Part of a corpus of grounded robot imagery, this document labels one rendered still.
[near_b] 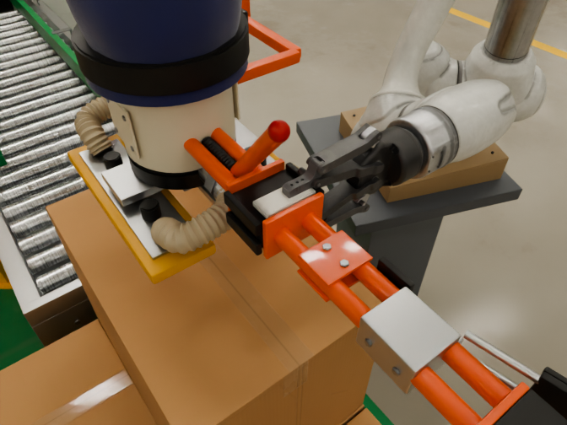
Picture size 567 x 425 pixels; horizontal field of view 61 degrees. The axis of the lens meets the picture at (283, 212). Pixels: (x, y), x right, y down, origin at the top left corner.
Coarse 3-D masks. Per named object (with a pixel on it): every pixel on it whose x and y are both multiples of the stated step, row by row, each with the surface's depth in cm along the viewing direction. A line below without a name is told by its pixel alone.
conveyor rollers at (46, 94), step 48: (0, 48) 240; (48, 48) 244; (0, 96) 210; (48, 96) 206; (96, 96) 208; (0, 144) 185; (48, 144) 181; (0, 192) 162; (48, 192) 162; (48, 240) 148; (48, 288) 136
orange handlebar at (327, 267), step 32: (256, 32) 91; (256, 64) 80; (288, 64) 84; (320, 224) 54; (320, 256) 50; (352, 256) 50; (320, 288) 49; (384, 288) 48; (352, 320) 46; (448, 352) 43; (416, 384) 41; (480, 384) 41; (448, 416) 39
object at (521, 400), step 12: (516, 396) 38; (528, 396) 38; (504, 408) 38; (516, 408) 38; (528, 408) 38; (540, 408) 38; (552, 408) 38; (492, 420) 37; (504, 420) 37; (516, 420) 37; (528, 420) 37; (540, 420) 37; (552, 420) 37; (564, 420) 37
